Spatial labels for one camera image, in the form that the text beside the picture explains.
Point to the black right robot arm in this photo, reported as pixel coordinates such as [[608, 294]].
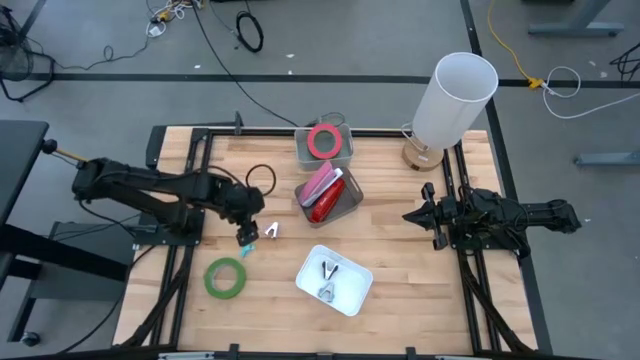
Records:
[[540, 215]]

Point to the white power strip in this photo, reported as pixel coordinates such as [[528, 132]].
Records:
[[156, 30]]

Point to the grey staple remover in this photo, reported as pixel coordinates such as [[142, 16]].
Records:
[[326, 292]]

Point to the silver metal bar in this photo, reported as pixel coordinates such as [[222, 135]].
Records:
[[187, 356]]

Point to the clear plastic bin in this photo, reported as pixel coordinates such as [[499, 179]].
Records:
[[302, 152]]

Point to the white shade table lamp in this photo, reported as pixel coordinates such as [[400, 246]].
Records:
[[450, 105]]

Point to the teal staple remover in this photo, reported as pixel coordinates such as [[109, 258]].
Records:
[[247, 251]]

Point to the lavender staple remover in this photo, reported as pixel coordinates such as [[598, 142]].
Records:
[[272, 226]]

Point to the pink box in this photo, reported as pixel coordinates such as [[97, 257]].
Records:
[[316, 182]]

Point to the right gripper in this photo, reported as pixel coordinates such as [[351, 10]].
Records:
[[445, 215]]

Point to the black desk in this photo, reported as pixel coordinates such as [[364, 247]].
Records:
[[20, 160]]

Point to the white plastic bin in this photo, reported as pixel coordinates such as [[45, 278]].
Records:
[[350, 290]]

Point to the black floor fan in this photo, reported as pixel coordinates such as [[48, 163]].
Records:
[[15, 60]]

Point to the red stapler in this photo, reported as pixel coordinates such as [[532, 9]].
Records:
[[327, 202]]

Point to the green tape roll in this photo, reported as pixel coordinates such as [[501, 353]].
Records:
[[207, 278]]

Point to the grey plastic bin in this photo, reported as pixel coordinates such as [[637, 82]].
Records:
[[350, 197]]

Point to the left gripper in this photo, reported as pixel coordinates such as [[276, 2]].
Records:
[[245, 205]]

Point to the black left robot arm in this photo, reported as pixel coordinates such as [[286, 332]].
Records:
[[130, 187]]

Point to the wooden desk grey legs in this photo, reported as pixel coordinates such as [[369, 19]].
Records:
[[575, 29]]

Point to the red tape roll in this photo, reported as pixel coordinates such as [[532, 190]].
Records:
[[309, 141]]

